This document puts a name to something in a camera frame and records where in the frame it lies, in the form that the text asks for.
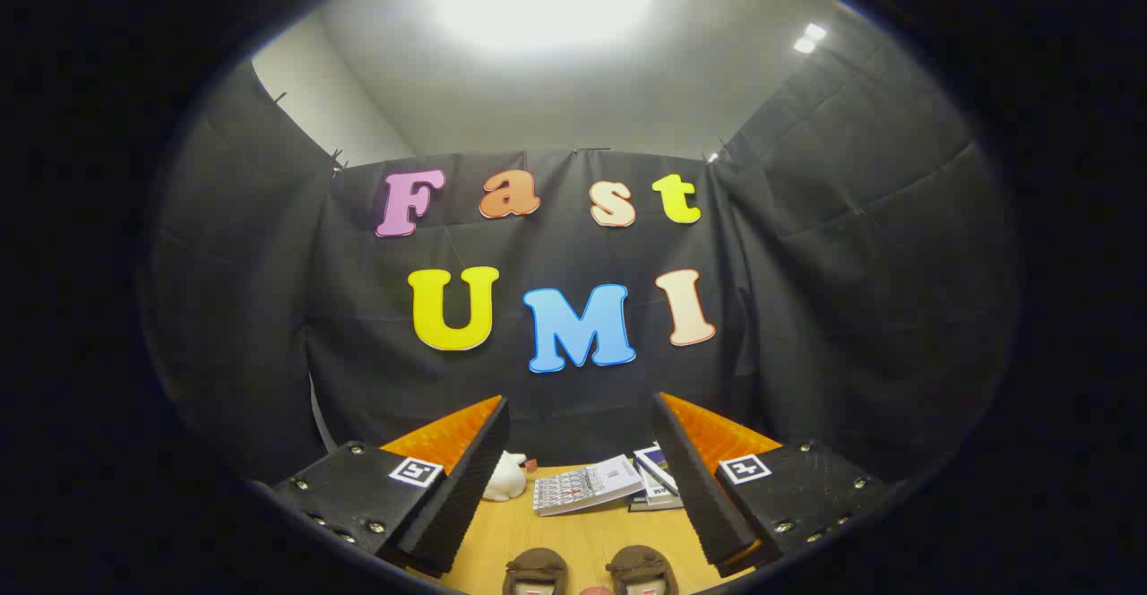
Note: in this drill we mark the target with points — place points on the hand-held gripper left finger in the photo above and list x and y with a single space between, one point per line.
466 496

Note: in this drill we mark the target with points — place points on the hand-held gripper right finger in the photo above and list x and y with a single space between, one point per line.
699 496

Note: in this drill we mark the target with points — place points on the brown fuzzy slipper shoe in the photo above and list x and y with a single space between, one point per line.
535 564
641 562

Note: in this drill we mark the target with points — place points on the white paperback book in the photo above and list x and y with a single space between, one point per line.
660 491

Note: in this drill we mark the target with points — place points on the white duck plush toy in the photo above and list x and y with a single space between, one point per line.
504 483

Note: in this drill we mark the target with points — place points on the dark cover book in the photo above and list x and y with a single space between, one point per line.
650 506

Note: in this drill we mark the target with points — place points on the white book with dark picture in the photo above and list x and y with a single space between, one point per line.
652 462

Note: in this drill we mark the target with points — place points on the book with patterned cover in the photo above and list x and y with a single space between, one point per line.
582 486

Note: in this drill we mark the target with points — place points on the small ceiling spotlight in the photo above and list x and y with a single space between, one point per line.
811 37

